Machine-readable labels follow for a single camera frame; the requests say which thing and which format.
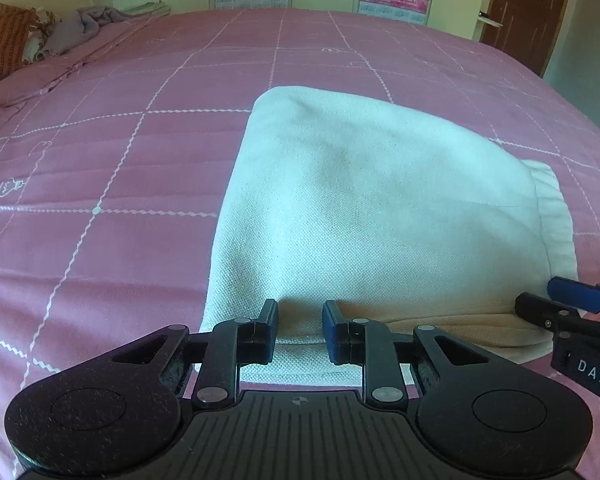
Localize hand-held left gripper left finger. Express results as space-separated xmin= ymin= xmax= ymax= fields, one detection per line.
xmin=111 ymin=299 xmax=280 ymax=411

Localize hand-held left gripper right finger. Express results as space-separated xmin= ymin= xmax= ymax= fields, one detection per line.
xmin=322 ymin=300 xmax=491 ymax=406

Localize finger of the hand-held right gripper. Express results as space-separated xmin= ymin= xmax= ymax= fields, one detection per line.
xmin=515 ymin=292 xmax=588 ymax=333
xmin=547 ymin=276 xmax=600 ymax=317

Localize white pants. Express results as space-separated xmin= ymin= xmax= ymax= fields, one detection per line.
xmin=195 ymin=86 xmax=579 ymax=391

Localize pink checked bedspread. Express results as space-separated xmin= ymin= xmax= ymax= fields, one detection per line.
xmin=0 ymin=7 xmax=600 ymax=480

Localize brown wooden door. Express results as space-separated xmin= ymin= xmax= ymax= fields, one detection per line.
xmin=480 ymin=0 xmax=577 ymax=78

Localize grey crumpled cloth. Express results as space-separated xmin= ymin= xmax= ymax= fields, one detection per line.
xmin=35 ymin=6 xmax=156 ymax=61

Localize floral pillow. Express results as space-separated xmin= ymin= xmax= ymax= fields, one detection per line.
xmin=22 ymin=7 xmax=63 ymax=63

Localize orange patterned pillow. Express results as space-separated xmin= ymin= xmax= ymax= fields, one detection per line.
xmin=0 ymin=2 xmax=38 ymax=93

